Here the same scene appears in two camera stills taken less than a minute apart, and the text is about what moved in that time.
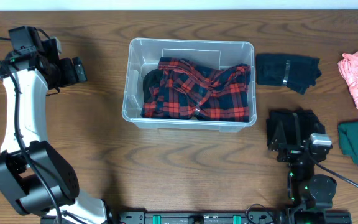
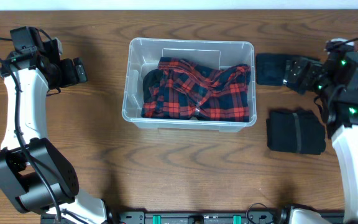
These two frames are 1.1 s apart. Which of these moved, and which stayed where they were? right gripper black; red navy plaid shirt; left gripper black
Moved: right gripper black
Stayed: red navy plaid shirt; left gripper black
